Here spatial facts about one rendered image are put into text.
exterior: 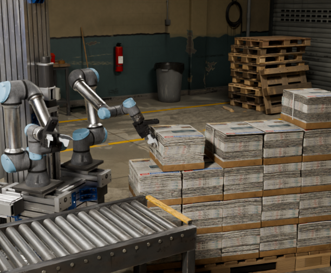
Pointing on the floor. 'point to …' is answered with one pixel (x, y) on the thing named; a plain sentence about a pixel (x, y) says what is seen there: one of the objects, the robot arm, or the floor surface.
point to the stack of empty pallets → (251, 83)
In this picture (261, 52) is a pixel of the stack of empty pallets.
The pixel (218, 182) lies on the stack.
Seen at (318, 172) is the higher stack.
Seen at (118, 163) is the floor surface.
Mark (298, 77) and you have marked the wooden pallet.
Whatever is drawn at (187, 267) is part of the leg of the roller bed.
